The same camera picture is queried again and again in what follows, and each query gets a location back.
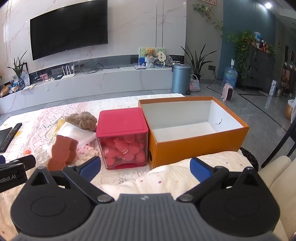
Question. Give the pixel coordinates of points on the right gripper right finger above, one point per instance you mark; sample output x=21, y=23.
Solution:
x=235, y=203

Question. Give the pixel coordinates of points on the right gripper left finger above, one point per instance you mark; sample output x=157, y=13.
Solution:
x=54, y=203

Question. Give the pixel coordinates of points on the pink fluffy cloth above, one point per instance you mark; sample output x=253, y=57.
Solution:
x=86, y=153

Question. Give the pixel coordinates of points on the white plastic bag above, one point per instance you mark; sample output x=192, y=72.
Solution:
x=63, y=128

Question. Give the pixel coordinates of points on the brown plush toy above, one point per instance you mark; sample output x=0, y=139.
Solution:
x=83, y=120

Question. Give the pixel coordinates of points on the black remote control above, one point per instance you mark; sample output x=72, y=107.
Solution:
x=10, y=137

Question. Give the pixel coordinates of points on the pink lace tablecloth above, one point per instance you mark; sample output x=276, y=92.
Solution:
x=36, y=132

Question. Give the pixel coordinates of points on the red lidded clear container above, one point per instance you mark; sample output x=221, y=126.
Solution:
x=123, y=138

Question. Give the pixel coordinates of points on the orange cardboard box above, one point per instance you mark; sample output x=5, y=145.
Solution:
x=186, y=127

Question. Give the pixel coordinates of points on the plant in glass vase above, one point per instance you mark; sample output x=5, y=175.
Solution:
x=18, y=69

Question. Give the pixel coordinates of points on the pink small heater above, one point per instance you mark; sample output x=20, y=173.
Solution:
x=227, y=92

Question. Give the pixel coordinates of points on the white wifi router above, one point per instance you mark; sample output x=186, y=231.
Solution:
x=68, y=71

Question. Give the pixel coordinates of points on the pastel woven basket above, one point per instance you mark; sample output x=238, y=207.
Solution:
x=194, y=85

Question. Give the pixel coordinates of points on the blue water jug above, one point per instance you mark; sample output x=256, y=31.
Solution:
x=230, y=75

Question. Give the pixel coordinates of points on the grey blue trash bin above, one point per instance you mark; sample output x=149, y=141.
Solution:
x=181, y=78

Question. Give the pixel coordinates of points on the dark cabinet with plants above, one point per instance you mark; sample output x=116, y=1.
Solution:
x=254, y=60

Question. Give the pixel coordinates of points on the potted green floor plant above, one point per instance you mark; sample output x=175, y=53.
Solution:
x=197, y=62

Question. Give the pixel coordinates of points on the black television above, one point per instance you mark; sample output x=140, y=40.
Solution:
x=71, y=27

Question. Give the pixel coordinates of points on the teddy bear on console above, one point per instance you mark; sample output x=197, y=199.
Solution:
x=149, y=52

